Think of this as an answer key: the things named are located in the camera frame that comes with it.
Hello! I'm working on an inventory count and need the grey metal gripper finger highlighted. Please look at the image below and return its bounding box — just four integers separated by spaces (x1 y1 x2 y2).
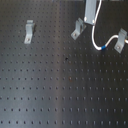
84 0 97 25

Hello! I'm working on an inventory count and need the white cable with blue band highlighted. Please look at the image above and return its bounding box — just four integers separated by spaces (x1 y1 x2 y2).
90 0 128 52

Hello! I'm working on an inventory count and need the middle grey metal cable clip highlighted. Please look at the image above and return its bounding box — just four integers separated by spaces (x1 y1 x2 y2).
71 18 86 40

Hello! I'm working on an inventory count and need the grey metal cable clip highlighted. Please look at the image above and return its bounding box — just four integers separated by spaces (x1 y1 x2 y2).
24 20 35 44
71 18 86 40
114 29 127 53

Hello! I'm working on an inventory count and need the right grey metal cable clip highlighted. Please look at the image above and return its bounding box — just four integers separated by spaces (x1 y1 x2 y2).
114 29 127 53

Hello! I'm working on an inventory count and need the left grey metal cable clip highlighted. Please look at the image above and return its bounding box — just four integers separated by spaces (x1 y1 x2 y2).
24 20 35 44

